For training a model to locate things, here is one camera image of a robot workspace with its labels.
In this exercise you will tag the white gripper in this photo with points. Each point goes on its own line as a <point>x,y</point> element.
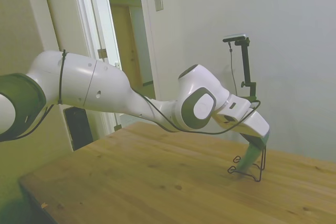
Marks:
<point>258,125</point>

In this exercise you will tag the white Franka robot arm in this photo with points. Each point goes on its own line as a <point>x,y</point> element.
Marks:
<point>78,82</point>

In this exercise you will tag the wooden interior door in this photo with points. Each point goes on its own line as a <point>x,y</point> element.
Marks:
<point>126,48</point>

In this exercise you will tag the black flat panel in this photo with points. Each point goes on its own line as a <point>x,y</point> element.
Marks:
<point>78,128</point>

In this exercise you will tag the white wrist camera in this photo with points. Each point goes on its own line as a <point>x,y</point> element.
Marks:
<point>228,118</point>

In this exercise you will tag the black clamp camera stand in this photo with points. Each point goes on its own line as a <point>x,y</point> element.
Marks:
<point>246,72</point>

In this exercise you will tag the grey exterior camera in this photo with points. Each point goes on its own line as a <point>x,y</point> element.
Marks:
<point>235,37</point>

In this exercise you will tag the white wall switch plate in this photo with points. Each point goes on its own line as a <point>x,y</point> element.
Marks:
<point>158,1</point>

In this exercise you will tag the white door frame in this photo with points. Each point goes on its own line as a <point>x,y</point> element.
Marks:
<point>90,24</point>

